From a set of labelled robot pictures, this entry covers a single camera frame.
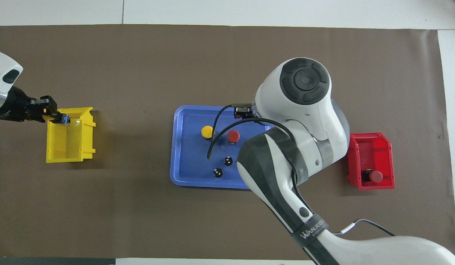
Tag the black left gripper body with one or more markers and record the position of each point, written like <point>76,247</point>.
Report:
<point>19,108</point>

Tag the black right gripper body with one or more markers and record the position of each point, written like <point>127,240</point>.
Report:
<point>244,110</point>

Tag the red push button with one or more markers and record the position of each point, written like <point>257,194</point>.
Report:
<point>233,136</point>
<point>376,177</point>

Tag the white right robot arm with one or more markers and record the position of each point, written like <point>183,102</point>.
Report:
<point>304,110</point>

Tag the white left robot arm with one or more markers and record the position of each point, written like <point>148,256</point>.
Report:
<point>3,70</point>

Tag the yellow plastic storage bin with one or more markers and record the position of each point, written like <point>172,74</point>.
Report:
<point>71,143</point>

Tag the black cylindrical capacitor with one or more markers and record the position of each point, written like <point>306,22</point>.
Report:
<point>217,173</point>
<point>228,161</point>

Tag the blue plastic tray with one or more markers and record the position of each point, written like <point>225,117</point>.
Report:
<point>190,158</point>

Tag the brown paper table mat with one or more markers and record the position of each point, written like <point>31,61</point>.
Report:
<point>139,206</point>

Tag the red plastic storage bin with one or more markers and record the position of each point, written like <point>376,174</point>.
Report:
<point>382,154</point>

